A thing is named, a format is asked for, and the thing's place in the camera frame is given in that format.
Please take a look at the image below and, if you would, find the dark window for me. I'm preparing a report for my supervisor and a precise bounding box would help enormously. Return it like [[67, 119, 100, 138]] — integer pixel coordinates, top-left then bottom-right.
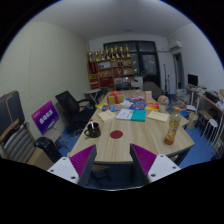
[[103, 41, 161, 86]]

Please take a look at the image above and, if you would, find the black office chair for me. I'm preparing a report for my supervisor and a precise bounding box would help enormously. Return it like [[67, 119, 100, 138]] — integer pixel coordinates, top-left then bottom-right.
[[55, 91, 96, 131]]

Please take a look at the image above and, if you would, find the small card stand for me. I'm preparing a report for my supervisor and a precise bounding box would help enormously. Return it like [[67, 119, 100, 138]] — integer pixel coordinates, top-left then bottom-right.
[[145, 91, 152, 103]]

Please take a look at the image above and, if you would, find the wooden trophy shelf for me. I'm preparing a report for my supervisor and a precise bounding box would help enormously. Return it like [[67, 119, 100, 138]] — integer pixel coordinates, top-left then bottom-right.
[[87, 45, 134, 90]]

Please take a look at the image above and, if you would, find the striped cushioned chair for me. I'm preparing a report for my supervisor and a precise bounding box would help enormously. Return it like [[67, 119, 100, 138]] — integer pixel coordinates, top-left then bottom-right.
[[0, 90, 35, 163]]

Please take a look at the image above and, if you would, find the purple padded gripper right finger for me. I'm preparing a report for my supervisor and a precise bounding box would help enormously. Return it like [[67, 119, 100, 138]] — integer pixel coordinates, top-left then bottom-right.
[[130, 144, 180, 183]]

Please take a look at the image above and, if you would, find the orange drink plastic bottle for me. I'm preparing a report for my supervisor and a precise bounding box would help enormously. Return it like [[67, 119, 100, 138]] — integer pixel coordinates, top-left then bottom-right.
[[164, 107, 181, 145]]

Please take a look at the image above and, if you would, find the flower bouquet in cup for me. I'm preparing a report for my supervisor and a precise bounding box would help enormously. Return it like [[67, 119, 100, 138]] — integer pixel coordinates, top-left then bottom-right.
[[158, 95, 169, 113]]

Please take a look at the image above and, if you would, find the black waste bin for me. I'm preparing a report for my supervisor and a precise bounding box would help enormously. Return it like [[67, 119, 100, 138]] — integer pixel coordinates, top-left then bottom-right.
[[35, 137, 62, 163]]

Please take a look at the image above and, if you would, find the orange book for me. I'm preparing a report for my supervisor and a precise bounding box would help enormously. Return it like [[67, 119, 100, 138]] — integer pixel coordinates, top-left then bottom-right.
[[145, 103, 159, 111]]

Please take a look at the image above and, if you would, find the teal notebook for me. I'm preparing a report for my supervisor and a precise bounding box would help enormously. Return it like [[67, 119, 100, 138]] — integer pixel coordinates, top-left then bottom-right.
[[131, 110, 146, 122]]

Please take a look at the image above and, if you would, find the yellow envelope left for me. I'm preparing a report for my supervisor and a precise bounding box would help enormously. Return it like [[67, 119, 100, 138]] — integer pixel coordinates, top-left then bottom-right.
[[98, 110, 116, 121]]

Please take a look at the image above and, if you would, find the yellow gift box red ribbon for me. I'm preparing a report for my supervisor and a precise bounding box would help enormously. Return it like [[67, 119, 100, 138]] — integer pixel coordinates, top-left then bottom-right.
[[107, 91, 124, 105]]

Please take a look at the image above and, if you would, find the wooden side desk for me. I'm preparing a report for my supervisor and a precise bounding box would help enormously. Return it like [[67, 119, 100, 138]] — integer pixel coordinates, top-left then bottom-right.
[[196, 94, 224, 147]]

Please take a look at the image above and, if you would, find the purple sign board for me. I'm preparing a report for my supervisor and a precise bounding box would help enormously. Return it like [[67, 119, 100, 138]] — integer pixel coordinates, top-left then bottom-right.
[[32, 101, 59, 134]]

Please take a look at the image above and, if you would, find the computer monitor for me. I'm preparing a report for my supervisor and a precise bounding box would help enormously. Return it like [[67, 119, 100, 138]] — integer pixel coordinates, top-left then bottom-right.
[[188, 74, 198, 86]]

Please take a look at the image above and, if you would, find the black chair at far end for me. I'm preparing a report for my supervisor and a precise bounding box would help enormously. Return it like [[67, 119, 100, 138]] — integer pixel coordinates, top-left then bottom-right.
[[143, 75, 163, 100]]

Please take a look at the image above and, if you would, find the black mug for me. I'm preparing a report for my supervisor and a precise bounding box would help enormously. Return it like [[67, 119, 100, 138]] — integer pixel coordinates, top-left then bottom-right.
[[84, 123, 101, 138]]

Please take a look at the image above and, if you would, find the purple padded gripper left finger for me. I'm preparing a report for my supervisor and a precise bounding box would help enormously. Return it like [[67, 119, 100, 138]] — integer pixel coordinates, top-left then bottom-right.
[[48, 145, 97, 187]]

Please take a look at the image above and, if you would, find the white stool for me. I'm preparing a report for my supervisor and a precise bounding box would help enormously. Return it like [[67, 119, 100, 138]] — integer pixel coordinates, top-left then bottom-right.
[[202, 118, 218, 141]]

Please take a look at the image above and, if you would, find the white paper booklet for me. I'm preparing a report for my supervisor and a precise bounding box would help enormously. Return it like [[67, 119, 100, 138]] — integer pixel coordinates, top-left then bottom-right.
[[116, 109, 133, 120]]

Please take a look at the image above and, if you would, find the pink small box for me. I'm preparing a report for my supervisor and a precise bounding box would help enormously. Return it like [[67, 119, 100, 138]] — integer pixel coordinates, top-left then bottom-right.
[[129, 96, 144, 103]]

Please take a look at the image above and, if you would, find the air conditioner unit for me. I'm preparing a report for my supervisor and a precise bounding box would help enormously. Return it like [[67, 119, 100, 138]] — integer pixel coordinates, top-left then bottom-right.
[[169, 41, 182, 52]]

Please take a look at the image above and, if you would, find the red round coaster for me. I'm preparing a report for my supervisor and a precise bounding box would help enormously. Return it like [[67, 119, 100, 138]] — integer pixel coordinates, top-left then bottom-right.
[[110, 130, 123, 139]]

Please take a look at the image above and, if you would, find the blue patterned book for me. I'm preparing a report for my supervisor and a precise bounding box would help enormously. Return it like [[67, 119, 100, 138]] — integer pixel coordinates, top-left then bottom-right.
[[129, 102, 147, 110]]

